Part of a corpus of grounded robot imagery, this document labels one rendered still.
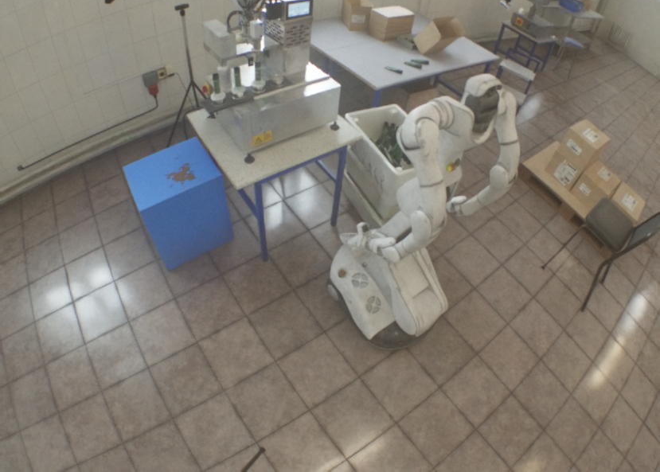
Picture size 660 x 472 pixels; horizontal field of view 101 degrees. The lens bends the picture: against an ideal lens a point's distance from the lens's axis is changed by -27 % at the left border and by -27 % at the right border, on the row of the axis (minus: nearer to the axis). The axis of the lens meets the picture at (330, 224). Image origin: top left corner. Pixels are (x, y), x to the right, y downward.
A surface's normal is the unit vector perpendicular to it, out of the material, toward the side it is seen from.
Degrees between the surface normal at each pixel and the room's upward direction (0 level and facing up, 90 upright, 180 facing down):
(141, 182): 0
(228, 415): 0
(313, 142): 0
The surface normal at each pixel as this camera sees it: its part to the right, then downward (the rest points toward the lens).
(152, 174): 0.08, -0.62
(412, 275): 0.30, -0.32
